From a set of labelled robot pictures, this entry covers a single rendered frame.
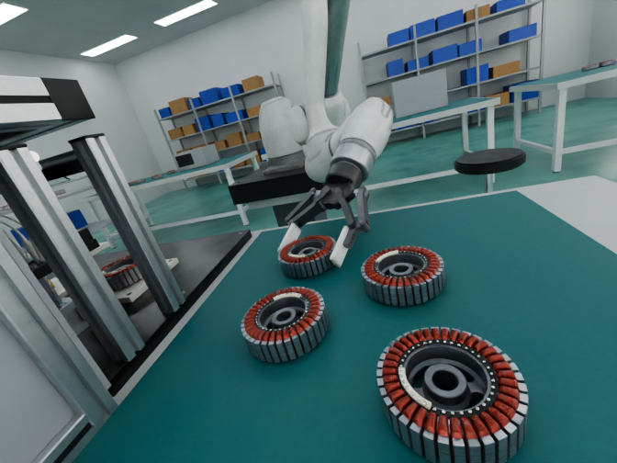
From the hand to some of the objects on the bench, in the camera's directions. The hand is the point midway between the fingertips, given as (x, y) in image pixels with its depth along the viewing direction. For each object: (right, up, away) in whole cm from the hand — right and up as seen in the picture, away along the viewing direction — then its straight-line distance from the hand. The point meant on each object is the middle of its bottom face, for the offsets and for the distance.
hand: (308, 253), depth 54 cm
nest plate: (-39, -7, +9) cm, 41 cm away
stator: (+12, -11, -29) cm, 33 cm away
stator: (0, -2, +1) cm, 2 cm away
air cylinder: (-42, -13, -4) cm, 44 cm away
